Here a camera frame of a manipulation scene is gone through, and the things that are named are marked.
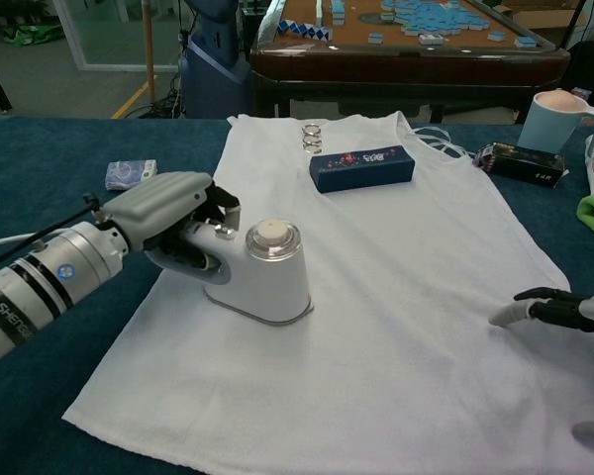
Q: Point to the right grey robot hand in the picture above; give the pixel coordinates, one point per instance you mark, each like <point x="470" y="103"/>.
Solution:
<point x="574" y="312"/>

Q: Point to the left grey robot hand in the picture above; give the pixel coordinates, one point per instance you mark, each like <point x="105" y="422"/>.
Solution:
<point x="163" y="203"/>

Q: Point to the white garment steamer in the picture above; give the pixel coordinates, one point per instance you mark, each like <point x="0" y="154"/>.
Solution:
<point x="277" y="282"/>

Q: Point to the white sleeveless top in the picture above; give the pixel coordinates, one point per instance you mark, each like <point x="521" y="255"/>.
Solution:
<point x="376" y="247"/>

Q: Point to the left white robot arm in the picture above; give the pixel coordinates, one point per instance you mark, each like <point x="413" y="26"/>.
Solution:
<point x="39" y="282"/>

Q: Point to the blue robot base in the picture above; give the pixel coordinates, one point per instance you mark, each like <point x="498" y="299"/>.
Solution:
<point x="213" y="74"/>

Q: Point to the blue tissue packet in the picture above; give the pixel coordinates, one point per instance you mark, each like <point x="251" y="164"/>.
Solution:
<point x="128" y="174"/>

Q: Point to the white framed glass door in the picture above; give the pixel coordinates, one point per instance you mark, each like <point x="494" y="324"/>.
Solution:
<point x="128" y="67"/>

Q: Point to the wooden pole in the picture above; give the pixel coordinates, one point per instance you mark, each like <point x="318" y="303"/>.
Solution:
<point x="149" y="49"/>

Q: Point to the black rectangular carton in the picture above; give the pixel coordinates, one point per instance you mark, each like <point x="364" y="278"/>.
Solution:
<point x="524" y="163"/>

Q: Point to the silver linked metal rings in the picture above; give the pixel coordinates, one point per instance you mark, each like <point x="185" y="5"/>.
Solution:
<point x="313" y="143"/>

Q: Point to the dark blue rectangular box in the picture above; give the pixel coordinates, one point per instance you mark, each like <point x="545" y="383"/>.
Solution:
<point x="361" y="170"/>

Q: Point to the green bag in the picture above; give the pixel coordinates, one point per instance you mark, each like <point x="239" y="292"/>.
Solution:
<point x="29" y="37"/>

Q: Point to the blue white snake puzzle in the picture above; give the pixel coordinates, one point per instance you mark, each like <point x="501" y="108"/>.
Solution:
<point x="302" y="29"/>

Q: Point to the thin white ribbon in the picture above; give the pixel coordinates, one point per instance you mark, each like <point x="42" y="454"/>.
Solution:
<point x="428" y="129"/>

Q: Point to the black bag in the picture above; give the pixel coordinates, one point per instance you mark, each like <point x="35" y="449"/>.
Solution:
<point x="591" y="64"/>

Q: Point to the dark teal table cover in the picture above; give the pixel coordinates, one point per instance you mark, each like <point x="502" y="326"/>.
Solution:
<point x="29" y="420"/>

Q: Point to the blue mahjong tile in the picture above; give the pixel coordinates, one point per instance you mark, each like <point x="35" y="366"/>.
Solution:
<point x="376" y="38"/>
<point x="524" y="42"/>
<point x="496" y="35"/>

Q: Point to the brown mahjong table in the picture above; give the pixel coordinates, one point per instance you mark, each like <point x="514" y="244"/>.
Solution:
<point x="401" y="64"/>

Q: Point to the cardboard box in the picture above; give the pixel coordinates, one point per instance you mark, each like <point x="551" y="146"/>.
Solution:
<point x="539" y="17"/>

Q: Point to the white-faced mahjong tile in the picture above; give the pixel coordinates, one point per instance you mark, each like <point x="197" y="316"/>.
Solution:
<point x="438" y="40"/>
<point x="425" y="40"/>

